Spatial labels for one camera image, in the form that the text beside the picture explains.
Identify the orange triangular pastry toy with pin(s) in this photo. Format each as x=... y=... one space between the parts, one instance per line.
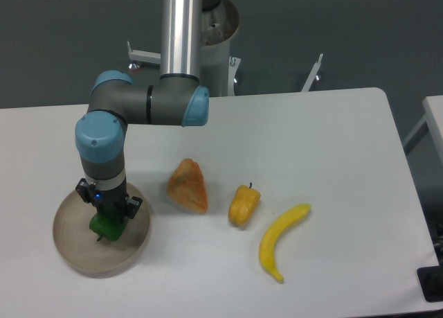
x=186 y=186

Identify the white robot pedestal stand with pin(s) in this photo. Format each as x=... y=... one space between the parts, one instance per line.
x=218 y=68

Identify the black device at table edge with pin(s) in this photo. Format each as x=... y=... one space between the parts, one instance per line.
x=430 y=280

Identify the yellow toy pepper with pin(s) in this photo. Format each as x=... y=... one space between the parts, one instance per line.
x=243 y=205

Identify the yellow toy banana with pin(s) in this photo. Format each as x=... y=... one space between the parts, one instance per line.
x=266 y=250

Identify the green toy pepper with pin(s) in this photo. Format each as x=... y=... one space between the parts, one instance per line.
x=109 y=227

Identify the beige round plate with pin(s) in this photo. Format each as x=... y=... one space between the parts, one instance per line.
x=87 y=252

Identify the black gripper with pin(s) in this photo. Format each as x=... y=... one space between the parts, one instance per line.
x=116 y=196

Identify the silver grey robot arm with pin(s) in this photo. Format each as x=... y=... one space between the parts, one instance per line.
x=178 y=99

